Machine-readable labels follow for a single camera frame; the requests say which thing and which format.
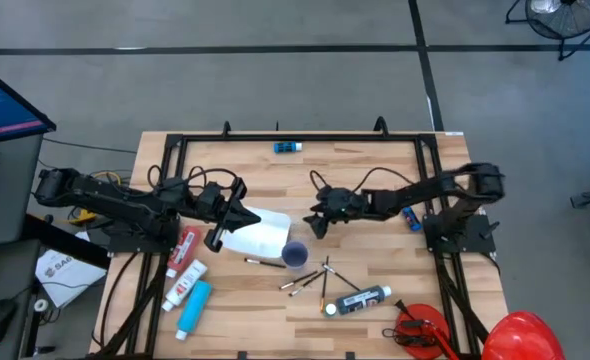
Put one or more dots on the computer monitor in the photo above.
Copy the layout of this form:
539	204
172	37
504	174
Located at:
0	105

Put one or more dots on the red round plate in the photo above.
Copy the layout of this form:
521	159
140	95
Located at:
427	315

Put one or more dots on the large red paint bottle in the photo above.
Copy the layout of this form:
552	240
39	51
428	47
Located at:
185	250

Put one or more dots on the large white paint bottle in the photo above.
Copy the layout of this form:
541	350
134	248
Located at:
185	285

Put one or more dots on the grey side desk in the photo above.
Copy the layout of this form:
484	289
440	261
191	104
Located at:
5	280

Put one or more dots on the black floor fan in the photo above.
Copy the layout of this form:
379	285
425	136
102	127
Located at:
567	20

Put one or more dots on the small blue paint bottle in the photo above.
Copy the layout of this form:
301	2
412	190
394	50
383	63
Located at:
412	220
287	147

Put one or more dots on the black metal table frame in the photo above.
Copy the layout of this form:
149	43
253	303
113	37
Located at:
300	137

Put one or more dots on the black flat-tipped paint brush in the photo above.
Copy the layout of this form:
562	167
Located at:
306	284

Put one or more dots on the large turquoise paint bottle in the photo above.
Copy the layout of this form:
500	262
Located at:
194	310

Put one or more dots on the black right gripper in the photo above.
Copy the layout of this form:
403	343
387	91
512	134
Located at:
342	205

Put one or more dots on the white label sticker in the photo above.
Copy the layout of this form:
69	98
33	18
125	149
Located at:
453	133

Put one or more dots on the red hard hat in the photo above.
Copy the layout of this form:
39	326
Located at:
522	337

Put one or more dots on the black fluffy-tipped paint brush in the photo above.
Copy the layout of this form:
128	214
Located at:
297	280

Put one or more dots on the white printed paper sheet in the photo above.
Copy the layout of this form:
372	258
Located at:
67	277

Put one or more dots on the dark grey paint bottle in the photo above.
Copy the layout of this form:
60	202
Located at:
360	301

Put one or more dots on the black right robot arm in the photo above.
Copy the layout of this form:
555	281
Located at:
425	192

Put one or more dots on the black desk frame bar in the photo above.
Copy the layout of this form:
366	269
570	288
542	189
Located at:
65	242

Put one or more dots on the lavender plastic cup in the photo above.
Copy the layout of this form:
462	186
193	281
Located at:
295	254

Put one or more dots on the red and black hand tool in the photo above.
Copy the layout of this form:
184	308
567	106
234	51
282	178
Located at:
437	337

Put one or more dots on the white plastic caddy bin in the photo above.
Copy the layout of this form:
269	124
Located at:
270	235

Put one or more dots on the small viridian green paint bottle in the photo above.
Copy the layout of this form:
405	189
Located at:
330	309

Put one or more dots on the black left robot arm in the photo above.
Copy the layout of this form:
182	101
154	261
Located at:
100	195

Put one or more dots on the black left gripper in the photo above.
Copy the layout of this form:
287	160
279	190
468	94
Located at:
214	242

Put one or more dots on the white tape roll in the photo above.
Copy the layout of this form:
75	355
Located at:
40	300

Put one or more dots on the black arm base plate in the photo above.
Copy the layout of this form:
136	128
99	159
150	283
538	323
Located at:
125	245
475	242

